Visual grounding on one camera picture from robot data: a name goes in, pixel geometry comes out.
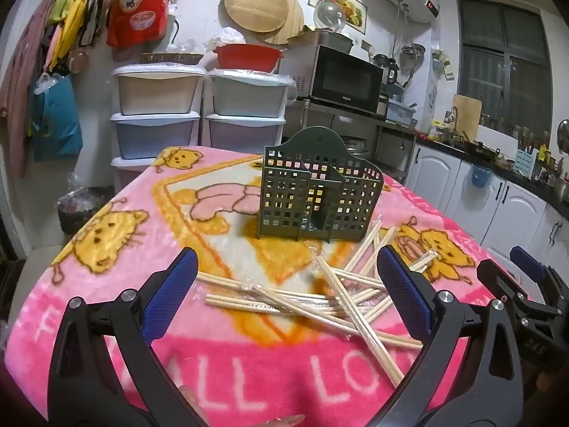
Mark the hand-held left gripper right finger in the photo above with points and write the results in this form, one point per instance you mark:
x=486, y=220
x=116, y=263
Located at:
x=404, y=289

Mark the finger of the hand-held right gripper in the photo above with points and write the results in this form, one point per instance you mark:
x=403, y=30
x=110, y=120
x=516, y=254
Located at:
x=528, y=264
x=500, y=278

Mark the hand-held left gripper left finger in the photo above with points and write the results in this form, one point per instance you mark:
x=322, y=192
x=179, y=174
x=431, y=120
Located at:
x=171, y=293

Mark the pile of wooden chopsticks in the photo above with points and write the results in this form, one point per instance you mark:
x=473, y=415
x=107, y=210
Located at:
x=284, y=300

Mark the green perforated utensil holder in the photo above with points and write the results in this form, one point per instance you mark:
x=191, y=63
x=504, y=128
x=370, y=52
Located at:
x=284, y=195

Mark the person's left hand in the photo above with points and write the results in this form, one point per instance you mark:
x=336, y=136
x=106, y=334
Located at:
x=192, y=392

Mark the white kitchen cabinets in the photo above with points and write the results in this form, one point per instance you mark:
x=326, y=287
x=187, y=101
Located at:
x=511, y=213

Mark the pink printed blanket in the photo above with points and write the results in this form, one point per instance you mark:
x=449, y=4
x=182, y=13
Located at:
x=222, y=358

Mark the blue knife block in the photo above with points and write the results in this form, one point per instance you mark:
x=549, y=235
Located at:
x=527, y=162

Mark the black trash bin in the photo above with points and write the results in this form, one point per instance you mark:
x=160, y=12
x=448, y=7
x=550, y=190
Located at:
x=84, y=209

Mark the metal kitchen rack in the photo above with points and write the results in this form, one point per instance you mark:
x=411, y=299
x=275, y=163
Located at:
x=391, y=140

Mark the stacked steel pots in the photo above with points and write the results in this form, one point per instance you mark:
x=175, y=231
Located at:
x=355, y=146

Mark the blue plastic storage drawer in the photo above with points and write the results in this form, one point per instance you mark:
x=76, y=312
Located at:
x=151, y=138

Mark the wooden cutting board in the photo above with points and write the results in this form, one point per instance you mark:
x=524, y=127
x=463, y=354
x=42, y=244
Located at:
x=466, y=115

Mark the kitchen faucet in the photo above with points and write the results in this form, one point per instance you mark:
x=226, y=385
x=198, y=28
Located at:
x=452, y=120

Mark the lilac plastic storage drawer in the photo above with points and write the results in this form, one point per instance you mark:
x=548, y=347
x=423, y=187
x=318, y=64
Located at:
x=244, y=133

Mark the blue dish container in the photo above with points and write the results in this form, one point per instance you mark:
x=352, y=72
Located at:
x=401, y=111

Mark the cream plastic storage drawer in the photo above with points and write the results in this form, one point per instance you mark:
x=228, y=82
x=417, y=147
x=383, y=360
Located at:
x=155, y=91

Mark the dark window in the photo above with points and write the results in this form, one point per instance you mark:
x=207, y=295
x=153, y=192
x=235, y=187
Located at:
x=502, y=62

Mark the blue hanging bag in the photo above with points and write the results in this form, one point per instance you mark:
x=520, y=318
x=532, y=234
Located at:
x=58, y=120

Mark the pale green plastic storage drawer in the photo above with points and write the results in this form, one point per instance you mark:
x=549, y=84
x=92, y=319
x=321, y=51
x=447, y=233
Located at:
x=249, y=93

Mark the black microwave oven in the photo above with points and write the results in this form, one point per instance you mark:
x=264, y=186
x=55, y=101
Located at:
x=346, y=78

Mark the hanging steel pots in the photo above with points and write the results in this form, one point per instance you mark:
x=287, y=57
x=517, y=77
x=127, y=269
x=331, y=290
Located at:
x=413, y=55

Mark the pink hanging garment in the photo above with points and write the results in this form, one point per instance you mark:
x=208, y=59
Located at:
x=20, y=98

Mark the red plastic basin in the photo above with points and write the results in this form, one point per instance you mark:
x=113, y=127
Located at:
x=246, y=58

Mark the clear plastic bag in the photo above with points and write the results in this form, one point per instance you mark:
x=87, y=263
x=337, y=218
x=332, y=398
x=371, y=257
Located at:
x=224, y=38

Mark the clear glass lid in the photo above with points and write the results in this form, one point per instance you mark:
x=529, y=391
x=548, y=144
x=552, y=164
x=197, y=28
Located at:
x=329, y=13

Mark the red gift bag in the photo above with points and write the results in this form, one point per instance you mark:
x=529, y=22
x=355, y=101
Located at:
x=138, y=9

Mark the yellow hanging cloths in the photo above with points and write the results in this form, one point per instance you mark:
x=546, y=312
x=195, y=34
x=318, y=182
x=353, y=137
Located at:
x=73, y=13

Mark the round bamboo tray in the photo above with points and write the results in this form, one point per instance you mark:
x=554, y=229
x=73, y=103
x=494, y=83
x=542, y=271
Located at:
x=255, y=4

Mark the fruit wall poster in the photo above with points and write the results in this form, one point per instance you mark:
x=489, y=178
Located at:
x=355, y=6

